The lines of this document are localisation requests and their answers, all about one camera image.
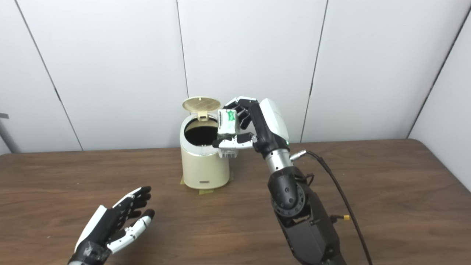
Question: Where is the white green milk carton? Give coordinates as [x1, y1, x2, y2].
[217, 109, 241, 159]

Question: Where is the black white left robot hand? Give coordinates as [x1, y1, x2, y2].
[68, 186, 155, 265]

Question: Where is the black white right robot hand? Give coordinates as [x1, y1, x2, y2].
[212, 96, 290, 159]

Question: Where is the cream round bin lid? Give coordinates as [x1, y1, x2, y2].
[182, 96, 221, 122]

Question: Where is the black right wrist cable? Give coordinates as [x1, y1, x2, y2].
[291, 150, 373, 265]

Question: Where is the cream-colored bin body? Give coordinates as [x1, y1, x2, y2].
[180, 113, 230, 190]

